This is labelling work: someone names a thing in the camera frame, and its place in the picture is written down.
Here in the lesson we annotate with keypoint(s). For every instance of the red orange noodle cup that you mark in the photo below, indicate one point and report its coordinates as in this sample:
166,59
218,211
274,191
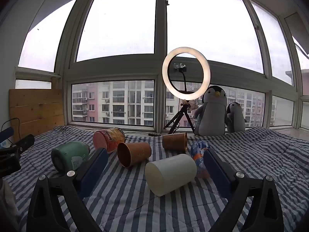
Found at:
109,139

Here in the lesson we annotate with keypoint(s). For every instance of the black tripod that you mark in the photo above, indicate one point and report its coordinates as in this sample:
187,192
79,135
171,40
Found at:
179,116

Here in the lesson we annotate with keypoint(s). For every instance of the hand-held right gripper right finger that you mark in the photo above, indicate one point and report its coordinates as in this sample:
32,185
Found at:
217,172

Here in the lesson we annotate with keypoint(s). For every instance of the green cup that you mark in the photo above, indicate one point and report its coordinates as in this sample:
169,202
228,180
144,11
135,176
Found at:
68,156

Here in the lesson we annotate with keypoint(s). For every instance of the large grey penguin plush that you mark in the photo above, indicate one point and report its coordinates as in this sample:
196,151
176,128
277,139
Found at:
212,116

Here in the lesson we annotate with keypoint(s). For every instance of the blue orange printed cup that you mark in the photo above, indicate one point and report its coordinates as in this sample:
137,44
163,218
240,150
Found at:
198,152

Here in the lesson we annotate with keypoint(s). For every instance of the brown paper cup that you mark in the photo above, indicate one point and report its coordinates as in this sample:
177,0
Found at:
135,153
175,142

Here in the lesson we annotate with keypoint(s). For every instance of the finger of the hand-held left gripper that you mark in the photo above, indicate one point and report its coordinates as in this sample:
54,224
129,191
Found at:
6,133
23,143

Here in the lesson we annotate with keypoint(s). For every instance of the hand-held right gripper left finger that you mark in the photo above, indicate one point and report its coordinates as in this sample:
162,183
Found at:
95,169

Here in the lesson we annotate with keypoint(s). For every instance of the wooden board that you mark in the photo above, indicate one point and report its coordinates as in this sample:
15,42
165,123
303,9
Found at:
36,111

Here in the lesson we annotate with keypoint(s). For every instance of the blue white striped blanket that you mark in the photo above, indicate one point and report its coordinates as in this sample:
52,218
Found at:
135,205

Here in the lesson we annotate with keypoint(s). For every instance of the white cup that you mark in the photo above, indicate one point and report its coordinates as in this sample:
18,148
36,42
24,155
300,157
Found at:
170,174

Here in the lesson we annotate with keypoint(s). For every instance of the black gooseneck phone holder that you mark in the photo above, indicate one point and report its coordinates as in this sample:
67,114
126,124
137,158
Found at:
184,82

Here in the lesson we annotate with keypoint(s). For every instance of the small grey penguin plush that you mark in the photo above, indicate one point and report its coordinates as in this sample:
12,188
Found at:
236,119

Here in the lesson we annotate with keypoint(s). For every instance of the grey cloth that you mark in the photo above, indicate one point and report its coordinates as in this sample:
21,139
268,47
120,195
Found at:
7,205

